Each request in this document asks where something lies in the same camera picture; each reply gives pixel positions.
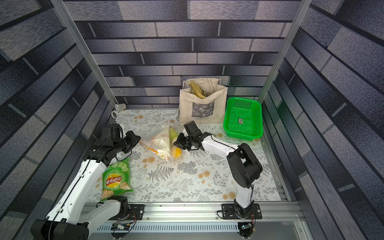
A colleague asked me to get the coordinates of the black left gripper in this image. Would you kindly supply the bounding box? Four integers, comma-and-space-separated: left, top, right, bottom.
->
114, 130, 143, 154

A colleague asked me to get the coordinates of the clear orange zip-top bag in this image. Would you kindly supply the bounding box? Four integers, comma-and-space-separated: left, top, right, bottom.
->
140, 123, 182, 162

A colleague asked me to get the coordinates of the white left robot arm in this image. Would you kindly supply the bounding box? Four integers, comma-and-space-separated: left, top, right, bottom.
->
30, 124, 141, 240

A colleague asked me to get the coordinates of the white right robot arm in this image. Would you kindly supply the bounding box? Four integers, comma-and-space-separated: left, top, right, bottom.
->
173, 121, 263, 219

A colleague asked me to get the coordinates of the pale yellow pear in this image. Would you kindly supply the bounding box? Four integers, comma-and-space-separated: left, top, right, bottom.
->
153, 126, 171, 155

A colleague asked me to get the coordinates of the green Lays chips bag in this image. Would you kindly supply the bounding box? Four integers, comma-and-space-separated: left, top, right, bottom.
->
102, 158, 134, 201

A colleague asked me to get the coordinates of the beige Monet tote bag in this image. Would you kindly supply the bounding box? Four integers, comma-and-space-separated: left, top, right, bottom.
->
179, 78, 228, 125

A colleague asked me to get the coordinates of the banana in tote bag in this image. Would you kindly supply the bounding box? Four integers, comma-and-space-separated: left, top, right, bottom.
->
190, 80, 207, 99

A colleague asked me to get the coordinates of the yellow orange toy fruit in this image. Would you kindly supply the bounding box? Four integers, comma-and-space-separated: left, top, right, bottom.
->
171, 146, 182, 159

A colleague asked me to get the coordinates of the green toy fruit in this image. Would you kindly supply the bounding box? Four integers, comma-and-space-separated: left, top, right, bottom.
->
169, 127, 179, 145

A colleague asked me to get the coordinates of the white tape roll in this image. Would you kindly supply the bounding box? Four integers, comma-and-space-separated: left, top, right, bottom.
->
111, 110, 119, 119

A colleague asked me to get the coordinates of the floral patterned table mat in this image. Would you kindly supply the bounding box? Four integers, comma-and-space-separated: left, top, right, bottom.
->
108, 109, 282, 203

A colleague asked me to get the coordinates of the green plastic basket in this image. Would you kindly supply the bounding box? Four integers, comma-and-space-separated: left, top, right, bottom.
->
223, 97, 264, 141

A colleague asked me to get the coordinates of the left circuit board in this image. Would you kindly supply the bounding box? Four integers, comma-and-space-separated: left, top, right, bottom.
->
111, 222, 135, 232

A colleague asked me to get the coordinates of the circuit board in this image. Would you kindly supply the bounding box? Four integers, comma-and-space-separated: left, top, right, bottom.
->
111, 222, 135, 232
238, 223, 254, 239

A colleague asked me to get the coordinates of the right circuit board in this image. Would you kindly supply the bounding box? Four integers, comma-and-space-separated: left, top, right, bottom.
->
238, 223, 254, 239

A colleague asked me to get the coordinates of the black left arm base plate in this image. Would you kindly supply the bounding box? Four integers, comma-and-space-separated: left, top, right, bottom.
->
114, 204, 145, 221

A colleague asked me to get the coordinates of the aluminium front rail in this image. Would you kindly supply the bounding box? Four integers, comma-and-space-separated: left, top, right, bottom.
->
81, 202, 312, 240

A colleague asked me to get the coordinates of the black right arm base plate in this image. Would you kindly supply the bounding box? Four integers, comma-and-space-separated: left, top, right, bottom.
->
221, 203, 263, 220

